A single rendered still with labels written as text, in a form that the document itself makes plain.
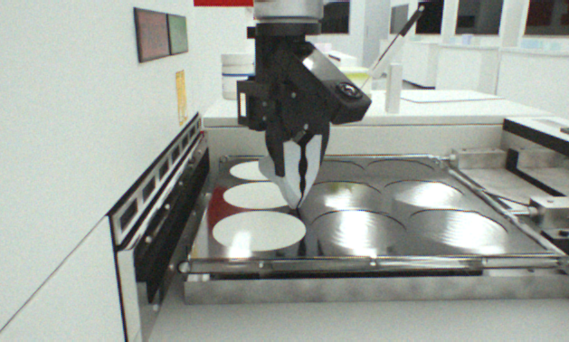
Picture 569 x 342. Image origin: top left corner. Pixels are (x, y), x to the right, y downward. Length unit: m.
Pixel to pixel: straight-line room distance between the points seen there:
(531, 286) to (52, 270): 0.47
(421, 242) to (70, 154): 0.33
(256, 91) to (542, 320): 0.38
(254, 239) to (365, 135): 0.39
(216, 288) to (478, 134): 0.56
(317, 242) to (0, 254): 0.30
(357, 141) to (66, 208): 0.59
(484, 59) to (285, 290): 6.74
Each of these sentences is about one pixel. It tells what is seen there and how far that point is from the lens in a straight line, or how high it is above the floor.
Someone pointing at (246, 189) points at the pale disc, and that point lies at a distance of 0.60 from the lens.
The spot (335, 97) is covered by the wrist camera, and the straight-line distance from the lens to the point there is 0.42.
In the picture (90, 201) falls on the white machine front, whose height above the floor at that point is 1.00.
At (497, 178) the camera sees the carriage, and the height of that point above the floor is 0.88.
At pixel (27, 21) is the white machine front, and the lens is 0.27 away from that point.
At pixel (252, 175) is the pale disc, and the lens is 0.66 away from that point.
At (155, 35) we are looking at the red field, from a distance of 0.49.
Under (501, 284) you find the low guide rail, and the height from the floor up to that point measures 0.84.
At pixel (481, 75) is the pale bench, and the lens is 7.14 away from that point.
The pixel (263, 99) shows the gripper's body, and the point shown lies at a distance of 0.50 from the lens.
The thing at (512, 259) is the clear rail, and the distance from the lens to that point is 0.47.
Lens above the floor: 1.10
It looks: 18 degrees down
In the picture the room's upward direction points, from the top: straight up
